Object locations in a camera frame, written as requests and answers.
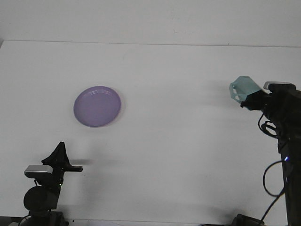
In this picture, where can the pale blue hexagonal cup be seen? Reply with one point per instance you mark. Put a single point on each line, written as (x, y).
(244, 87)

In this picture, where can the purple round plate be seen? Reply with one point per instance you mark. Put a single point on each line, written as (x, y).
(97, 107)

